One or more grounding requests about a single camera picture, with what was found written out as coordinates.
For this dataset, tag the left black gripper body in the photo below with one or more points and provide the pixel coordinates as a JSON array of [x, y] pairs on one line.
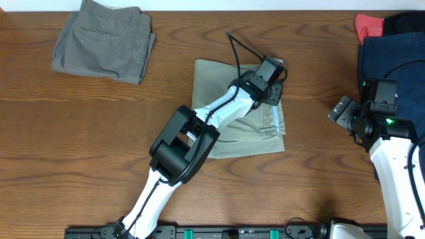
[[271, 97]]

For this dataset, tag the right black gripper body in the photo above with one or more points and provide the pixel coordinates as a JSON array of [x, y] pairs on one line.
[[354, 121]]

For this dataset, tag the light khaki shorts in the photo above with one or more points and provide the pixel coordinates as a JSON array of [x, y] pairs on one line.
[[260, 132]]

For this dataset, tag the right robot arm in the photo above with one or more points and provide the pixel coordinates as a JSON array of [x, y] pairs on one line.
[[392, 144]]

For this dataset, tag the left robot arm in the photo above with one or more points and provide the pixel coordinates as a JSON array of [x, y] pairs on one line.
[[187, 139]]

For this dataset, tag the navy blue shorts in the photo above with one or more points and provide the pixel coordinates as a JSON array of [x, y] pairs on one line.
[[401, 58]]

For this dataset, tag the red garment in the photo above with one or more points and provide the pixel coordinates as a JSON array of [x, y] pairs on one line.
[[367, 26]]

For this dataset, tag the black garment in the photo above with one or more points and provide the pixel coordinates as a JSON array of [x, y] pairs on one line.
[[408, 22]]

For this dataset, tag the folded grey shorts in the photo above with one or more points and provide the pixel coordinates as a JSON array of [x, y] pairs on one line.
[[98, 41]]

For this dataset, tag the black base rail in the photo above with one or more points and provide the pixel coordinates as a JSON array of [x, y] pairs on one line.
[[172, 232]]

